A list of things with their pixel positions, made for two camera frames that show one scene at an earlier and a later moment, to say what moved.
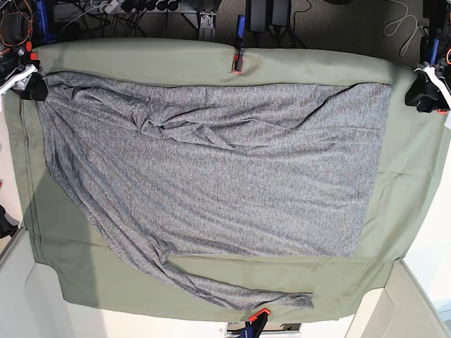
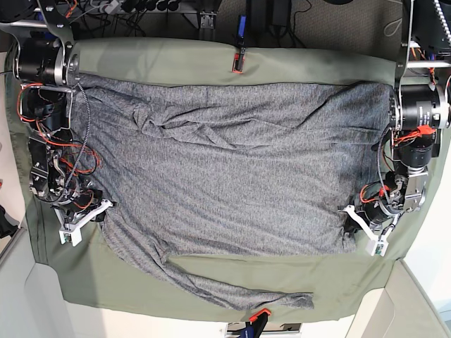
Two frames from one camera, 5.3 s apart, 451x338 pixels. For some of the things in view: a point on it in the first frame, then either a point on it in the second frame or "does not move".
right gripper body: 14,78 to 80,211
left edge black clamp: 8,224 does not move
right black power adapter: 280,13 does not move
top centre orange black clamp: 238,60 does not move
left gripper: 425,95 to 374,219
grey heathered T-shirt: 177,170 does not move
